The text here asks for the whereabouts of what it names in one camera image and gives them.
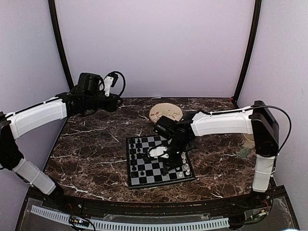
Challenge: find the cream ceramic cup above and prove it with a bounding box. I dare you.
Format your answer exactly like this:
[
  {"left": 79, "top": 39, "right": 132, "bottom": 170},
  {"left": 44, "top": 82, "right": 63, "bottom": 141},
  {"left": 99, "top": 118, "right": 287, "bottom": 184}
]
[{"left": 236, "top": 134, "right": 255, "bottom": 158}]

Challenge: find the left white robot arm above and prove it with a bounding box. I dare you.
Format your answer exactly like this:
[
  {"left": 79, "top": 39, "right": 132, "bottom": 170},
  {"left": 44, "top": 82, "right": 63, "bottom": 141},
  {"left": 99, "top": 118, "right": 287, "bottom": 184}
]
[{"left": 0, "top": 71, "right": 126, "bottom": 210}]

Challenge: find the black and grey chessboard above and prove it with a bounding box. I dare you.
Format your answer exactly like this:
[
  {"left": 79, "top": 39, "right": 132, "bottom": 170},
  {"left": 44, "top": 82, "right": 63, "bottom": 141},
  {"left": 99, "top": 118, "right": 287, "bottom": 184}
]
[{"left": 126, "top": 135, "right": 195, "bottom": 190}]

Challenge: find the white slotted cable duct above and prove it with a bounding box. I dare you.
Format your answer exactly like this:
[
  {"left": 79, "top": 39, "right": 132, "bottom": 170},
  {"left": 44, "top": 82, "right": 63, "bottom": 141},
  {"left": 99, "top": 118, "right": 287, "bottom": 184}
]
[{"left": 30, "top": 205, "right": 230, "bottom": 231}]

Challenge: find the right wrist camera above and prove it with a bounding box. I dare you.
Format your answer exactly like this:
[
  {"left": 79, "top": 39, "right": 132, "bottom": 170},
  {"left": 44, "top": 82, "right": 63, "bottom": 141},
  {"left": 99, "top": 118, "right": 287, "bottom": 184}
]
[{"left": 148, "top": 146, "right": 169, "bottom": 159}]

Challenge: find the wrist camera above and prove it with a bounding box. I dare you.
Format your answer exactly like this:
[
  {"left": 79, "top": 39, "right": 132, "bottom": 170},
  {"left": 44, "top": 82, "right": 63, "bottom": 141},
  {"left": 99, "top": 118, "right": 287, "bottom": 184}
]
[
  {"left": 103, "top": 73, "right": 118, "bottom": 97},
  {"left": 148, "top": 146, "right": 169, "bottom": 159}
]

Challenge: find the black frame post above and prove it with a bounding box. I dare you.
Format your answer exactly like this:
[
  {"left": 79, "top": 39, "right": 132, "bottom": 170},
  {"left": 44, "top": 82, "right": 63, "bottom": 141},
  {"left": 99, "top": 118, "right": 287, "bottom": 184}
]
[
  {"left": 233, "top": 0, "right": 262, "bottom": 102},
  {"left": 48, "top": 0, "right": 74, "bottom": 90}
]

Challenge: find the right black frame post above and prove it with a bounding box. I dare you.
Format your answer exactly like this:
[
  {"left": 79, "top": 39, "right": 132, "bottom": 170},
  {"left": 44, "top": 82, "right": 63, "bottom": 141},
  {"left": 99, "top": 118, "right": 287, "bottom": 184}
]
[{"left": 233, "top": 0, "right": 262, "bottom": 102}]

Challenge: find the ceramic bird plate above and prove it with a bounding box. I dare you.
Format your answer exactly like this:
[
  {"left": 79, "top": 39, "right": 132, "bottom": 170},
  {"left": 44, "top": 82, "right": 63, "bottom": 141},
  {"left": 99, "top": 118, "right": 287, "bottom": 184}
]
[{"left": 149, "top": 103, "right": 183, "bottom": 123}]

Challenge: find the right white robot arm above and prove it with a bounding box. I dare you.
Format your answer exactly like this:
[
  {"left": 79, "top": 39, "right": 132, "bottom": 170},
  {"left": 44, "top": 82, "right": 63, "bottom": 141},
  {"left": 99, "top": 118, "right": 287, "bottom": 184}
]
[{"left": 148, "top": 101, "right": 279, "bottom": 209}]

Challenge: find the left black frame post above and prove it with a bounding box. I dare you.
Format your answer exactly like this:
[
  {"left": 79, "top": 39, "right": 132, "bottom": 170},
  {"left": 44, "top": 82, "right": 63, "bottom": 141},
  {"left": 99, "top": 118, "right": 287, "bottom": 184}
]
[{"left": 48, "top": 0, "right": 74, "bottom": 90}]

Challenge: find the black front rail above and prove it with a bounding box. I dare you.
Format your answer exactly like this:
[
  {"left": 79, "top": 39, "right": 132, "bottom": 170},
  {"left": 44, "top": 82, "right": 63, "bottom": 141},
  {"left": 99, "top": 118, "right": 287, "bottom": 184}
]
[{"left": 64, "top": 194, "right": 249, "bottom": 215}]

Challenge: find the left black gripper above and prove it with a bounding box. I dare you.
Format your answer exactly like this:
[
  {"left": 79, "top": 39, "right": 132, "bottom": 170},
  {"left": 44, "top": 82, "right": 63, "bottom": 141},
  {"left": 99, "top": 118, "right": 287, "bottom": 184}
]
[{"left": 85, "top": 92, "right": 123, "bottom": 112}]

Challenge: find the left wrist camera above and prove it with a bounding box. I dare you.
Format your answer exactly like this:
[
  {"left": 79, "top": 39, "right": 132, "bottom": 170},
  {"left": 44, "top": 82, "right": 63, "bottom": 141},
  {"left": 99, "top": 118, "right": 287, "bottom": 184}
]
[{"left": 103, "top": 73, "right": 118, "bottom": 97}]

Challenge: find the green circuit board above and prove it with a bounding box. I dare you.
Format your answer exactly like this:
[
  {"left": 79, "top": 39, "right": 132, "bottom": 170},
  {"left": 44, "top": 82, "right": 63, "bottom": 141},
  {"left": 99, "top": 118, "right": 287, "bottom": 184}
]
[{"left": 68, "top": 216, "right": 90, "bottom": 228}]

